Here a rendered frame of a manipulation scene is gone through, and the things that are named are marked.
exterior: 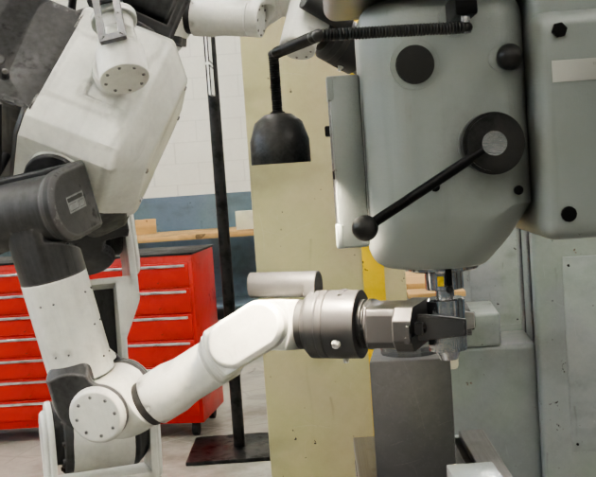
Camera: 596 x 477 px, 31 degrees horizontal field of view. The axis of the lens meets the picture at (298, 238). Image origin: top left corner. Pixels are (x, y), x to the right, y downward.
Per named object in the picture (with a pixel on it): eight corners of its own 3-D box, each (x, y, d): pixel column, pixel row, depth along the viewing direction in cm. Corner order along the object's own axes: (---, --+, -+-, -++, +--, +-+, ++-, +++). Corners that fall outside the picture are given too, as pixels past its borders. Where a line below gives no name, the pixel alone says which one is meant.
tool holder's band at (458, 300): (461, 308, 133) (461, 299, 133) (423, 309, 134) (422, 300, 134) (467, 302, 137) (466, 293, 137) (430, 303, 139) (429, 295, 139)
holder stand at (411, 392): (376, 484, 164) (367, 352, 162) (383, 445, 186) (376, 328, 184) (457, 482, 162) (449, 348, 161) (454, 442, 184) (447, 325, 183)
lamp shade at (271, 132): (244, 166, 134) (240, 114, 133) (300, 162, 136) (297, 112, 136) (260, 165, 127) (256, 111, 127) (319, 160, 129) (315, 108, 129)
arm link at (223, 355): (290, 334, 137) (205, 387, 140) (313, 332, 145) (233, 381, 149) (266, 290, 138) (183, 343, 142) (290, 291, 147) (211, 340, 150)
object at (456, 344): (464, 352, 133) (461, 308, 133) (426, 352, 135) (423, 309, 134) (469, 345, 138) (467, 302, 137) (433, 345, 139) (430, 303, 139)
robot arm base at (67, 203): (-13, 282, 149) (-55, 215, 143) (23, 228, 159) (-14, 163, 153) (81, 264, 143) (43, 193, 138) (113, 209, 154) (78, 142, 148)
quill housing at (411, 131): (375, 278, 125) (357, -4, 123) (365, 261, 146) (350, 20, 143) (541, 267, 125) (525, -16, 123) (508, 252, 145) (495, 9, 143)
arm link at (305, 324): (322, 360, 136) (237, 360, 140) (347, 356, 147) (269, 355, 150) (321, 269, 137) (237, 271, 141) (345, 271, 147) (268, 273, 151)
